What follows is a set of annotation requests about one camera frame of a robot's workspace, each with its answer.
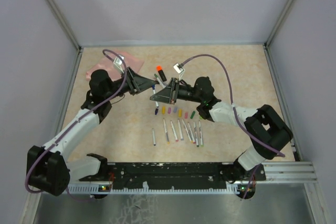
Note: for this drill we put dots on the lavender marker pen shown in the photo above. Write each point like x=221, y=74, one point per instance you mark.
x=180, y=130

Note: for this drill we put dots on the orange white marker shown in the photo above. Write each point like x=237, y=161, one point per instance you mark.
x=166, y=132

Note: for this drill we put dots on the white slotted cable duct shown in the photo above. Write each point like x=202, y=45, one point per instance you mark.
x=102, y=189

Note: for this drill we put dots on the pink plastic bag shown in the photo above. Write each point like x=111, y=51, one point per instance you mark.
x=107, y=65

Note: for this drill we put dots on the pink capped marker pen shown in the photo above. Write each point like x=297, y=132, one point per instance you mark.
x=174, y=131

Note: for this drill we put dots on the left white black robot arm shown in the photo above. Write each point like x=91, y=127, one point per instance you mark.
x=47, y=167

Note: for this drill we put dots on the aluminium frame rail right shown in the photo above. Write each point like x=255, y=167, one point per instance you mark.
x=279, y=23

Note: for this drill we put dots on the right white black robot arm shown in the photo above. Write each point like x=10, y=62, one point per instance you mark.
x=267, y=131

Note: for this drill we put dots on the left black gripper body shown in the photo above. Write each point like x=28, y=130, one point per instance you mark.
x=132, y=85

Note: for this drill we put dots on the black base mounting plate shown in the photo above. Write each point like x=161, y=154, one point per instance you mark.
x=213, y=175

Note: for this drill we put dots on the dark green capped marker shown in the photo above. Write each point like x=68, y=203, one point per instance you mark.
x=196, y=134

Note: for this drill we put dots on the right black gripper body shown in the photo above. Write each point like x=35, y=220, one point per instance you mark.
x=172, y=95

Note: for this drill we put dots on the green capped marker pen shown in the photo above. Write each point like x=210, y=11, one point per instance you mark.
x=162, y=84

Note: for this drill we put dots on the magenta capped marker pen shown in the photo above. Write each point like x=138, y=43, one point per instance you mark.
x=191, y=133

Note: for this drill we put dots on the aluminium frame rail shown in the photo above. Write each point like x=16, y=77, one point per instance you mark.
x=279, y=23
x=63, y=23

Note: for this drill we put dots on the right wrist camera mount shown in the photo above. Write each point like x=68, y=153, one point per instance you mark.
x=179, y=68

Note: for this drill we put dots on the blue capped marker pen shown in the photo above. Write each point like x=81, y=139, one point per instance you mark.
x=154, y=92

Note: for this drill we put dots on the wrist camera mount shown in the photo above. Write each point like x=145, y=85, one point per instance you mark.
x=118, y=64
x=179, y=68

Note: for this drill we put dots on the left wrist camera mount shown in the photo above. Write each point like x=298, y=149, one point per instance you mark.
x=118, y=64

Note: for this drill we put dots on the aluminium frame rail left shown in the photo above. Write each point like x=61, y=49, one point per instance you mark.
x=63, y=23

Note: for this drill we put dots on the light green capped marker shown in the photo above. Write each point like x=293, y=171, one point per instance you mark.
x=200, y=134

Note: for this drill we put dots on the orange capped black highlighter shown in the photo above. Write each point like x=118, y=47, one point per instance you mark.
x=161, y=73

